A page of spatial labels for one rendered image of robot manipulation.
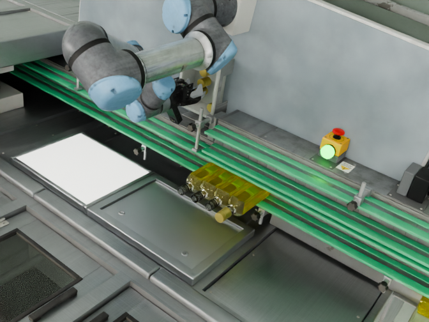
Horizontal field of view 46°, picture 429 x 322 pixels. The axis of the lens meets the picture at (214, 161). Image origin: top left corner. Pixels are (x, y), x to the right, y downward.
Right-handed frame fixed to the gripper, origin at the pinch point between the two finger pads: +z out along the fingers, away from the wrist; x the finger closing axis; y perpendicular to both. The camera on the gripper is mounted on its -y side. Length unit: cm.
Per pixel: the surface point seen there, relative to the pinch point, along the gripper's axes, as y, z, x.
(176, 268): -31, -51, -37
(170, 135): -13.8, -13.7, 0.6
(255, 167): -12.5, -10.5, -35.3
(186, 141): -14.2, -12.2, -6.0
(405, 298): -34, -8, -94
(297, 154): -3.4, -7.0, -47.6
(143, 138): -21.0, -13.6, 14.3
